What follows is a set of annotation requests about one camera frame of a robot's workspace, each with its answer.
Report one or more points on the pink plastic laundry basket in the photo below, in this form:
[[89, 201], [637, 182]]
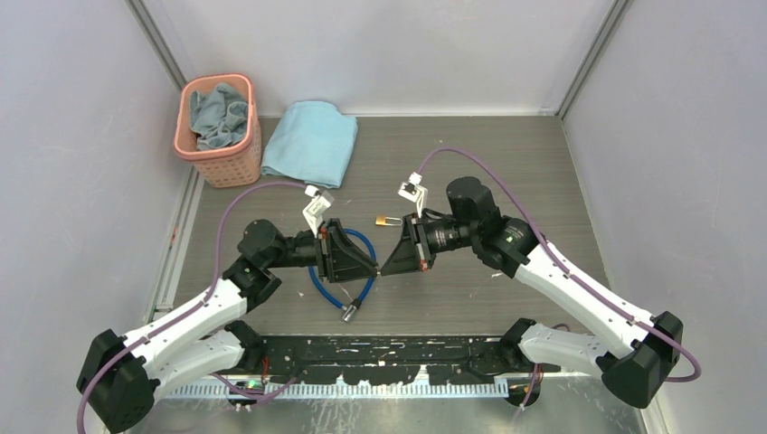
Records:
[[230, 166]]

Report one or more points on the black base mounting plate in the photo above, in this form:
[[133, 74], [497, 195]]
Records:
[[382, 360]]

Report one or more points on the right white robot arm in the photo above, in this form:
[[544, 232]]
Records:
[[630, 350]]

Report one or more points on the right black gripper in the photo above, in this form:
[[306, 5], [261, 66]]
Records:
[[413, 252]]

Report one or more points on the folded light blue towel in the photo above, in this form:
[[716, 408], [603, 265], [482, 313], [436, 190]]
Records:
[[313, 143]]

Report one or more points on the small brass padlock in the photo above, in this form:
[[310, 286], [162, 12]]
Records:
[[387, 221]]

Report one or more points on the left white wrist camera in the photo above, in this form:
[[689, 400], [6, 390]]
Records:
[[320, 201]]

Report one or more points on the grey-blue cloth in basket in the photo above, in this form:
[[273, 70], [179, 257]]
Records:
[[219, 118]]

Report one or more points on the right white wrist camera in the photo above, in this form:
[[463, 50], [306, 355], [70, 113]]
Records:
[[413, 191]]

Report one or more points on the white slotted cable duct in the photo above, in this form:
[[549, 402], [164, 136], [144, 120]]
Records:
[[210, 389]]

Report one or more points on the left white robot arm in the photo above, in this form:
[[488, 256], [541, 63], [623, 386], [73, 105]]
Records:
[[123, 376]]

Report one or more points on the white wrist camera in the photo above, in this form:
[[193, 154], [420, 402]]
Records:
[[413, 191], [320, 201]]

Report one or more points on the blue cable bike lock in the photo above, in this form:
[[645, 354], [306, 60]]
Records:
[[355, 304]]

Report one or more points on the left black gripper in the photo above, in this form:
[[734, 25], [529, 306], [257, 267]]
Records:
[[337, 258]]

